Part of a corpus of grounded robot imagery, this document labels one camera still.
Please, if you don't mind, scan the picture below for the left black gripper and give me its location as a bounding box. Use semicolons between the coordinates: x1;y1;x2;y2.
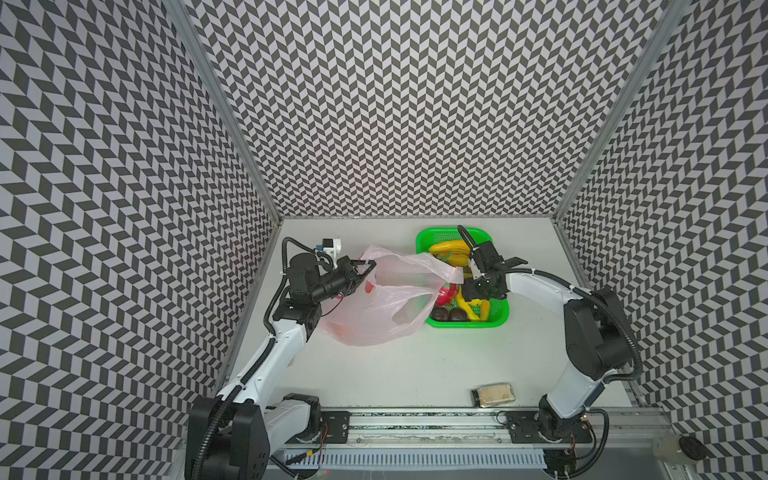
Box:
310;255;377;302

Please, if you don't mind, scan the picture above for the pink printed plastic bag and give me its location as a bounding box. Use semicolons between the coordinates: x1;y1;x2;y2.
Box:
318;245;464;347

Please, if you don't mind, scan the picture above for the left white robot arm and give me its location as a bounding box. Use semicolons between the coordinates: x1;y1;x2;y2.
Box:
184;247;376;479

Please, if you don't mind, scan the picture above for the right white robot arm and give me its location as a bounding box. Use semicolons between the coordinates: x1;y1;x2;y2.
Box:
458;227;643;443

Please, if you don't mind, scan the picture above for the yellow fake banana bunch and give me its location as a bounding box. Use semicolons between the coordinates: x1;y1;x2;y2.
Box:
428;240;471;268

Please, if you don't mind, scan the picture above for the green plastic basket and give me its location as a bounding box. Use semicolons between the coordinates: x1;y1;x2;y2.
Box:
416;227;510;329

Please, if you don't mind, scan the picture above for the tan sponge in wrapper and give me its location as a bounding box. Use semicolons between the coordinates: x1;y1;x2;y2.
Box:
471;383;516;408

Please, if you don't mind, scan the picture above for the black round knob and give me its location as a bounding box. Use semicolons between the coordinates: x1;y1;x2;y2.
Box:
678;436;709;463

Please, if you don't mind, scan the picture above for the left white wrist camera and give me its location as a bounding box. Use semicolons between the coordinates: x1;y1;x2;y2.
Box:
316;238;342;260

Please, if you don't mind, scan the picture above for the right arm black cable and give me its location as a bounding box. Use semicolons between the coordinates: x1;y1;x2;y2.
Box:
455;224;481;253

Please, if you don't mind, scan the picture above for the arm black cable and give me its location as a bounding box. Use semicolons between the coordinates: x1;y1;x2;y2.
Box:
280;236;325;265
455;224;481;253

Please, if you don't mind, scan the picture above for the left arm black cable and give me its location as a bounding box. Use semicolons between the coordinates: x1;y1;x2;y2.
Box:
280;236;325;265

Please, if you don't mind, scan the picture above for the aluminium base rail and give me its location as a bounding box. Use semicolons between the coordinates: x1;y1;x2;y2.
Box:
173;405;679;480

